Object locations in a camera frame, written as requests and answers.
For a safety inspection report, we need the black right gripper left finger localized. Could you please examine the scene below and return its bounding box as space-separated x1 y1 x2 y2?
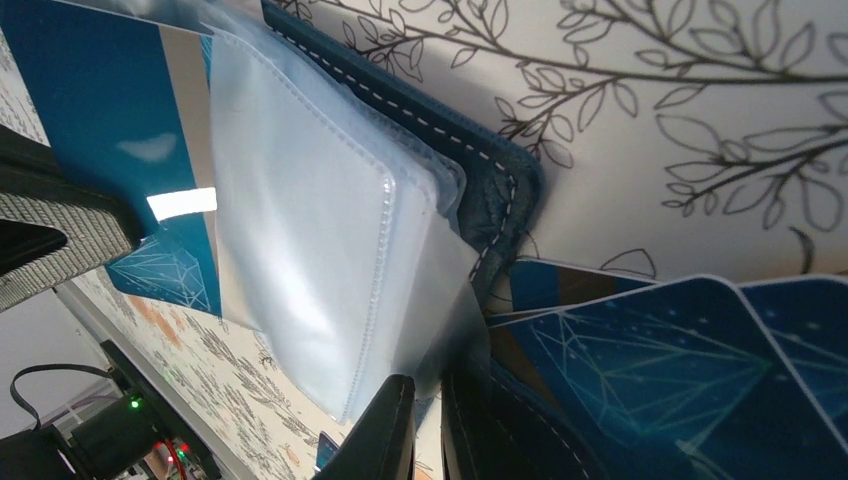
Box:
315 374 415 480

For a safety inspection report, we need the blue card with silver stripe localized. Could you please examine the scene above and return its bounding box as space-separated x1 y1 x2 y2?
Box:
490 276 847 479

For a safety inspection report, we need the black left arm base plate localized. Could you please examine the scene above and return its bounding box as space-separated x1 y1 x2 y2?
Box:
1 340 223 479

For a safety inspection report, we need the red card with black stripe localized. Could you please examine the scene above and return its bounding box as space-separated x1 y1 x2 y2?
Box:
486 249 657 327

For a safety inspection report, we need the floral patterned table mat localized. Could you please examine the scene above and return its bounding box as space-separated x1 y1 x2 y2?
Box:
0 0 848 480

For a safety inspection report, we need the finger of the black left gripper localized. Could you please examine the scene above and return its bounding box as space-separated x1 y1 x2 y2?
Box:
1 126 143 311

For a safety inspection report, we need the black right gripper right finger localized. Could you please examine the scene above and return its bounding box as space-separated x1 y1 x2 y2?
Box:
442 370 597 479

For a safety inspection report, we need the blue denim card holder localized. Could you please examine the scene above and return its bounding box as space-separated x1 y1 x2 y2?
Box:
198 1 542 423

